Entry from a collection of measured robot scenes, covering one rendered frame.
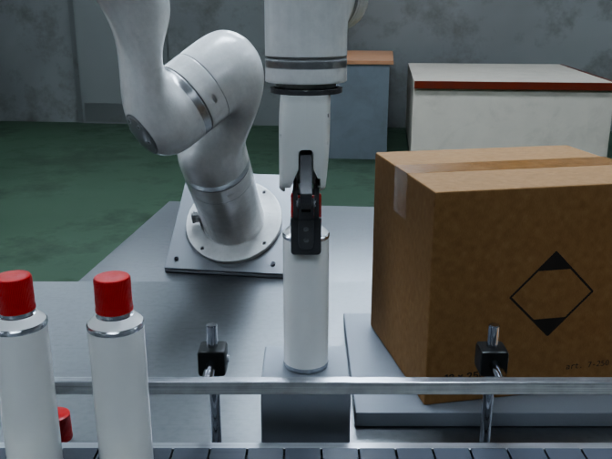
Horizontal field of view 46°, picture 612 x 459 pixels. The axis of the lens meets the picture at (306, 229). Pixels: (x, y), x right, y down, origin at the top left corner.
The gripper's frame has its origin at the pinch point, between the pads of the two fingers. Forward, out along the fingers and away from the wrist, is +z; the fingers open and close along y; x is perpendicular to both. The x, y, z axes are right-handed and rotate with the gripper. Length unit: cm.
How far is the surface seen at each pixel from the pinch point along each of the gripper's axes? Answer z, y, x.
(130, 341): 5.4, 16.7, -15.8
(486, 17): -14, -744, 196
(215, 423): 20.4, 6.0, -10.0
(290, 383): 12.4, 11.9, -1.5
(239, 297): 25, -42, -12
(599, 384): 12.4, 12.0, 29.1
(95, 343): 5.6, 17.0, -18.9
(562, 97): 45, -512, 206
